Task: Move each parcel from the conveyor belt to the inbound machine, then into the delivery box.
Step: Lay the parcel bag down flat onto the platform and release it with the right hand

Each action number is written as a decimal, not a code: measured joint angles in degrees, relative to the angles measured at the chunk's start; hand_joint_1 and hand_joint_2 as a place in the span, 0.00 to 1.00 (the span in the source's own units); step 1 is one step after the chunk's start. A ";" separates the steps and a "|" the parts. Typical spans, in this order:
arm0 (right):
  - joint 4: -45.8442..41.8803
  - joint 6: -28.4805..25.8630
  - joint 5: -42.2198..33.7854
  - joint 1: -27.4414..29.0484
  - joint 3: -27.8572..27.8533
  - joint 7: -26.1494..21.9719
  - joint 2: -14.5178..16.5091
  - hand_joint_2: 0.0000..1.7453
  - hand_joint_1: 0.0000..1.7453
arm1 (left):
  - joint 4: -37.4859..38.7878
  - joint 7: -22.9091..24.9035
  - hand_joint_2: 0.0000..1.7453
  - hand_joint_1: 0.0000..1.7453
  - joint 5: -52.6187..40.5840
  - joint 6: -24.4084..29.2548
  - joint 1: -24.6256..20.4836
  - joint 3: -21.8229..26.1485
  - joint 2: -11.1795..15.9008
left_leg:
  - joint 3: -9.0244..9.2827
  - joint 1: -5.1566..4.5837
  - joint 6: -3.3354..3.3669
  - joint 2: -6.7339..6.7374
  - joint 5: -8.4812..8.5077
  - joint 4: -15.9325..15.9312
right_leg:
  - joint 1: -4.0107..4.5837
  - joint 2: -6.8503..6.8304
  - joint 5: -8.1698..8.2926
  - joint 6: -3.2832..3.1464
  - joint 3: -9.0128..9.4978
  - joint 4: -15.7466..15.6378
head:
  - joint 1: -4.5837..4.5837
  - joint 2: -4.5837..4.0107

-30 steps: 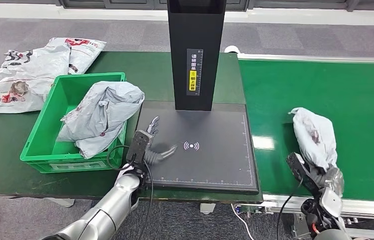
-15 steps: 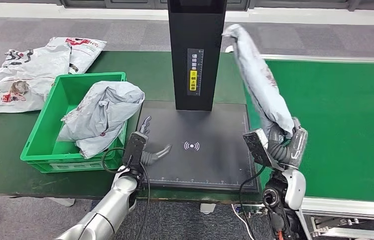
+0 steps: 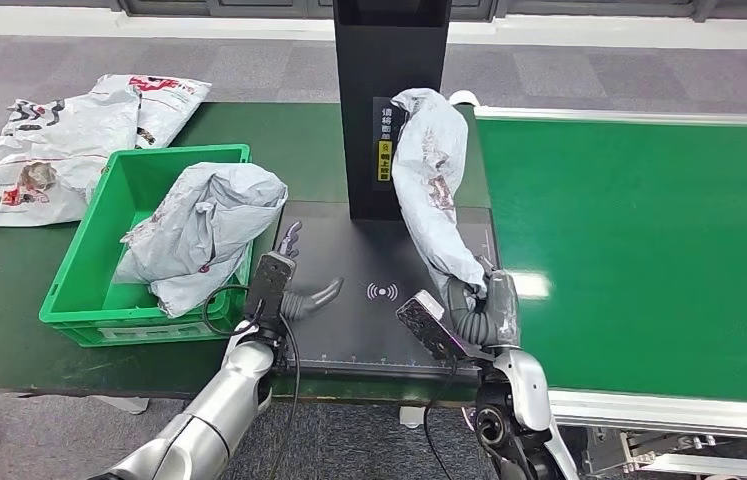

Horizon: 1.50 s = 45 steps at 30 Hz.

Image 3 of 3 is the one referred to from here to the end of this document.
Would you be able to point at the long grey parcel faded print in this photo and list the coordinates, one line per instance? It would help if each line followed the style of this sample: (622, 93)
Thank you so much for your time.
(436, 179)

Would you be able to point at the ruler label yellow sticker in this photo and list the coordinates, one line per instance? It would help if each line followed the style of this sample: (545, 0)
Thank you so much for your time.
(383, 159)

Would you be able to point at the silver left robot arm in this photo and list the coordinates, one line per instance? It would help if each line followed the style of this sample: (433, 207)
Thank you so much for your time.
(220, 411)

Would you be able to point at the black scanner column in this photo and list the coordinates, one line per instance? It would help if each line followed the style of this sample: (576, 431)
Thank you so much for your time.
(380, 60)

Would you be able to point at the grey parcel bag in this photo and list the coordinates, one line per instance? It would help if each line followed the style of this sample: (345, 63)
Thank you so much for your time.
(214, 205)

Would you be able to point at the green plastic crate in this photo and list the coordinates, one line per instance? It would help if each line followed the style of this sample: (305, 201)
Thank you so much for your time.
(141, 172)

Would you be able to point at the white parcel black print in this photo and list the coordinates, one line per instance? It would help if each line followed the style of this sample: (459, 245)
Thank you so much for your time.
(81, 126)

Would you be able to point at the dark green topped table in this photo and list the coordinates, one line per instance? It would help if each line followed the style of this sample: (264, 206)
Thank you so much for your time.
(15, 298)

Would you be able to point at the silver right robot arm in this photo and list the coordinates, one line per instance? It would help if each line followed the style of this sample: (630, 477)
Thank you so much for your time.
(525, 397)

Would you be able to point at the white parcel red text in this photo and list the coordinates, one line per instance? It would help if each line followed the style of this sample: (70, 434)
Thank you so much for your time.
(35, 192)

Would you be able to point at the white parcel red logo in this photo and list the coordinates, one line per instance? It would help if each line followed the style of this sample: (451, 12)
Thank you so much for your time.
(171, 109)

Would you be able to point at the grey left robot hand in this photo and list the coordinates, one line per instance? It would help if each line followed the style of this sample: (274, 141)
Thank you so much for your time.
(307, 306)

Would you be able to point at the white table foot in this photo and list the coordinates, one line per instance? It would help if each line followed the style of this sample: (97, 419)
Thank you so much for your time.
(121, 404)
(413, 416)

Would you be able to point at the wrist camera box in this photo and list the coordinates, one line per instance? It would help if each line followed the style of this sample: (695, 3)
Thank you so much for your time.
(426, 324)
(268, 285)

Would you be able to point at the black scanner base plate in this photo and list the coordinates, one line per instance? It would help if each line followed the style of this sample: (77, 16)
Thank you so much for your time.
(360, 331)

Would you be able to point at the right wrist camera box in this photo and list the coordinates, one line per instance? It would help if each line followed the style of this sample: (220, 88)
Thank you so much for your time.
(426, 324)

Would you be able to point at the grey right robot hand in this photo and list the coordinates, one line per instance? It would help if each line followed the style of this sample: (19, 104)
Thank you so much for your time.
(502, 311)

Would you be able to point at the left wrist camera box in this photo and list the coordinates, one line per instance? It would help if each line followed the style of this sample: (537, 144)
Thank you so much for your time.
(268, 285)

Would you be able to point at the green conveyor belt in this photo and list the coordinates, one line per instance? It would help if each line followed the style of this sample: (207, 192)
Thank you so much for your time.
(644, 232)

